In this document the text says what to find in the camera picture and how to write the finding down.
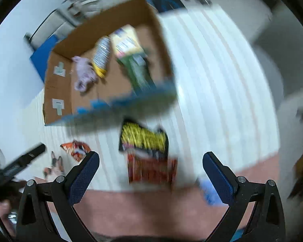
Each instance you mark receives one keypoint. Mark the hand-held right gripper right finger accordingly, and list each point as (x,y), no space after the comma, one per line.
(220,176)

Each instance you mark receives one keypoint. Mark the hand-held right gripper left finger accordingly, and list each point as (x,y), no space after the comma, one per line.
(82,175)

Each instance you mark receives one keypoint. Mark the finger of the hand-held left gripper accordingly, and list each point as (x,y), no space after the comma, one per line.
(25,159)

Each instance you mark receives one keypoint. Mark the black yellow snack bag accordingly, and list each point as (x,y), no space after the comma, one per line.
(146,153)

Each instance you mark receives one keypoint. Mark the cardboard box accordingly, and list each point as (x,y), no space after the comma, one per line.
(108,63)

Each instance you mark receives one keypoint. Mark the light blue cloth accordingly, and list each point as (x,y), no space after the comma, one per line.
(209,190)

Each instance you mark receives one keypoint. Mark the orange snack bag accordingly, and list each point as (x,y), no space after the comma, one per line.
(75,150)

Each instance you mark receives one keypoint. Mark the calico cat plush toy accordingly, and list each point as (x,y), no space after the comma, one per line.
(54,167)

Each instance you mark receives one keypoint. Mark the pink blanket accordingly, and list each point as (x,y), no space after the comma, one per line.
(151,209)

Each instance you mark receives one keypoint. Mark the white striped bed sheet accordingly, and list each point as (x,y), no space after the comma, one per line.
(217,93)

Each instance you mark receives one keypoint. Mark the blue folder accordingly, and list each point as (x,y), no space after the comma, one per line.
(41,55)

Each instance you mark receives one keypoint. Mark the green snack packet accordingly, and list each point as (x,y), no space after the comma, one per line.
(138,71)

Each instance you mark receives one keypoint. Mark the silver yellow tube packet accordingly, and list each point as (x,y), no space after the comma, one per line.
(101,55)

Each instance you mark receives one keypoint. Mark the yellow snack packet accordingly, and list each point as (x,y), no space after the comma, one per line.
(126,41)

